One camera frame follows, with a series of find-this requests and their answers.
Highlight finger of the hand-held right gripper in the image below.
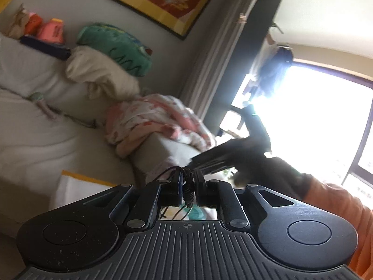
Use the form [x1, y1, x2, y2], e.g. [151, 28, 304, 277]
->
[189, 143, 237, 175]

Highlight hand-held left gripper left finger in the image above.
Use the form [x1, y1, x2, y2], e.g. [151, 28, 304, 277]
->
[82, 171, 185, 230]

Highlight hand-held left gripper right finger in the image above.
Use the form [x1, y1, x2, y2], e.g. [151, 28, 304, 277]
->
[195, 171, 295, 230]

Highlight black cable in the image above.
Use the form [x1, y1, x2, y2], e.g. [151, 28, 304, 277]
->
[157, 166, 196, 219]

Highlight person's right forearm orange sleeve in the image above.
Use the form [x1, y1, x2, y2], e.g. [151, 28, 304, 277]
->
[301, 178, 373, 280]

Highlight person's right hand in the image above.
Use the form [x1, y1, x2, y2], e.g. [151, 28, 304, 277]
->
[233, 156, 314, 201]

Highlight pink printed blanket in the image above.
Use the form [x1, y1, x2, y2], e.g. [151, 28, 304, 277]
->
[105, 93, 217, 158]

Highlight hanging clothes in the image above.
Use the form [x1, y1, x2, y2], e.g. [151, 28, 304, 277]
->
[258, 47, 295, 100]

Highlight beige curtain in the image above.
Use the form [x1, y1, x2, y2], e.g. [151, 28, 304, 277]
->
[178, 0, 273, 123]

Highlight white paper yellow edge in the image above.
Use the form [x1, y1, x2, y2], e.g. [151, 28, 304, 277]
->
[48, 170, 117, 210]

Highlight beige pillow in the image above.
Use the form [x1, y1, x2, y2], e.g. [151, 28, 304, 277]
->
[65, 46, 140, 100]

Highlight green plush pillow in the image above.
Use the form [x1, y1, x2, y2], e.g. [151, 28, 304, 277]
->
[76, 23, 153, 77]

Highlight small green pink toy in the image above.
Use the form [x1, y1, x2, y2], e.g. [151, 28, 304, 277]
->
[29, 92, 59, 120]

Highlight framed red yellow picture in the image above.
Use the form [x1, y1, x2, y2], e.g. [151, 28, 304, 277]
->
[107, 0, 228, 40]

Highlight dark blue flat box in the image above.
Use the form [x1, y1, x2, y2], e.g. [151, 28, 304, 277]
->
[20, 35, 72, 60]

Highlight orange pink toy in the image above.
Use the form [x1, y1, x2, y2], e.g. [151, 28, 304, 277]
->
[36, 18, 66, 45]

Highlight tan plush toy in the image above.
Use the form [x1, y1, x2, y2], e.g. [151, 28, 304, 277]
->
[7, 3, 30, 38]

